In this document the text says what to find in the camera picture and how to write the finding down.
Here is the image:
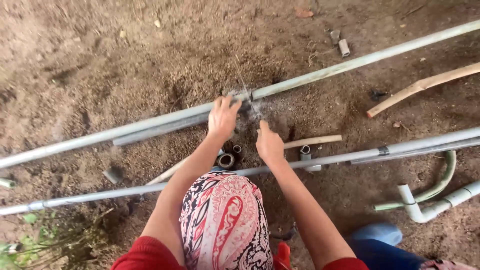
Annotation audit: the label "dark grey pipe piece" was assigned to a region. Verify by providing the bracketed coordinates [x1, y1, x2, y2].
[103, 167, 124, 184]

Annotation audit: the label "curved pale green hose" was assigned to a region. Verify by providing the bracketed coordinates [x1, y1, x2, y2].
[373, 150, 457, 212]

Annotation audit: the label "blue denim cloth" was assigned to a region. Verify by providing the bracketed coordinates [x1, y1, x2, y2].
[347, 223, 428, 270]

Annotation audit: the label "thin metal saw blade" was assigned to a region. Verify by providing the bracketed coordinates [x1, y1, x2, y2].
[235, 55, 261, 120]

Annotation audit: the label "long grey plastic pipe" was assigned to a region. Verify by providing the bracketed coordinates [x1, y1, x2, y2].
[0, 19, 480, 169]

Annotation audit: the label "person's right hand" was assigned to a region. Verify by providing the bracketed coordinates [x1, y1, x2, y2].
[256, 120, 286, 166]

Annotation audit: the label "red white patterned trousers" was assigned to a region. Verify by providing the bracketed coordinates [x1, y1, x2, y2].
[179, 170, 274, 270]

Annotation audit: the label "crooked wooden stick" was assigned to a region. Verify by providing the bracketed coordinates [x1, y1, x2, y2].
[366, 62, 480, 119]

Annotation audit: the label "short grey plastic pipe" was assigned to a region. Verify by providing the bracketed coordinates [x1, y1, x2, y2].
[112, 112, 211, 147]

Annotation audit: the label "smooth wooden handle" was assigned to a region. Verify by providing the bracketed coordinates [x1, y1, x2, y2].
[283, 134, 343, 150]

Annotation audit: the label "long grey pipe with coupling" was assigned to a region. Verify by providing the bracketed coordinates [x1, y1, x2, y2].
[0, 127, 480, 217]

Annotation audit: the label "person's left hand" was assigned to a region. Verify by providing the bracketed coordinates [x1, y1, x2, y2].
[207, 95, 243, 141]

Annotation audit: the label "thin grey plastic pipe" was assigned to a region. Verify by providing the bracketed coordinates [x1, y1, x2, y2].
[344, 137, 480, 166]

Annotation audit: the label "green weed plant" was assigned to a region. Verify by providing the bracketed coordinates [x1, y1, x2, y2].
[0, 208, 113, 270]

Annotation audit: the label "pale thin stick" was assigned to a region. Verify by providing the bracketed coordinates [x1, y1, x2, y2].
[145, 155, 190, 186]

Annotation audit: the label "large grey pipe ring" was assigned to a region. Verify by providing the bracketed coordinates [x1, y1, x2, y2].
[217, 152, 236, 169]

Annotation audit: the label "small black debris piece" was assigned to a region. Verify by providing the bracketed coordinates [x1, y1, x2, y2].
[369, 89, 389, 102]

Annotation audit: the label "red sweater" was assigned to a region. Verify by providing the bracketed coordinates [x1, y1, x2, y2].
[111, 236, 370, 270]

